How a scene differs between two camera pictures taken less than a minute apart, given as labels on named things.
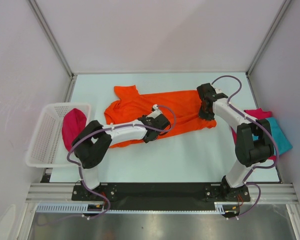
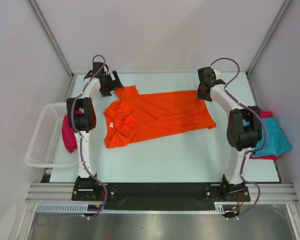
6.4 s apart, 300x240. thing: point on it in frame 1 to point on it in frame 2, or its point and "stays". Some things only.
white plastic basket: [48, 149] stays
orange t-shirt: [183, 109] stays
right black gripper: [202, 115] to [200, 94]
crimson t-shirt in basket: [72, 124] stays
